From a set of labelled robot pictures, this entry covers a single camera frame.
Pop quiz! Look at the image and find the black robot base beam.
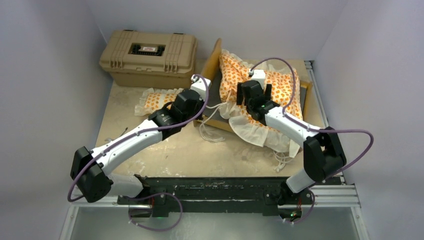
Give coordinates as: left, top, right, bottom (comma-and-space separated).
117, 177, 313, 217

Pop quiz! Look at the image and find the small orange patterned pillow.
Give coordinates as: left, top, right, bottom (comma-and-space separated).
134, 88, 183, 116

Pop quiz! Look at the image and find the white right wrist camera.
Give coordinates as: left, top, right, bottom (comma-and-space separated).
248, 68, 266, 90

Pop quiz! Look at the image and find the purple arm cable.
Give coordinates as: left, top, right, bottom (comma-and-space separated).
249, 57, 375, 225
67, 74, 210, 233

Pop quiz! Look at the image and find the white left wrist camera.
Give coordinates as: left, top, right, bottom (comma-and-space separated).
189, 74, 212, 100

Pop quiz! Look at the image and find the tan plastic tool case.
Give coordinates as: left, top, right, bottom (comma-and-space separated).
99, 30, 198, 89

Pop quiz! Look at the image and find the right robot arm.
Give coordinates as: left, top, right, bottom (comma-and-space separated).
236, 80, 347, 204

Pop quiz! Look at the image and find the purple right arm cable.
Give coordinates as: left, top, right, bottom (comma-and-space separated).
249, 57, 375, 225

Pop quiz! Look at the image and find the orange patterned white blanket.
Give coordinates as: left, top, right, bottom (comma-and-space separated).
199, 49, 303, 172

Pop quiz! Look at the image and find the wooden pet bed frame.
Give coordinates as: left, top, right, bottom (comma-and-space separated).
195, 38, 317, 133

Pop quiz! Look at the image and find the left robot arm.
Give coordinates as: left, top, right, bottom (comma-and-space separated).
67, 87, 210, 203

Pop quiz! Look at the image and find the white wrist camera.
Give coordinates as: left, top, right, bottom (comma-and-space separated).
189, 74, 212, 100
248, 68, 266, 90

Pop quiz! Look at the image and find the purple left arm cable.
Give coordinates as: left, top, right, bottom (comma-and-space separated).
67, 74, 210, 233

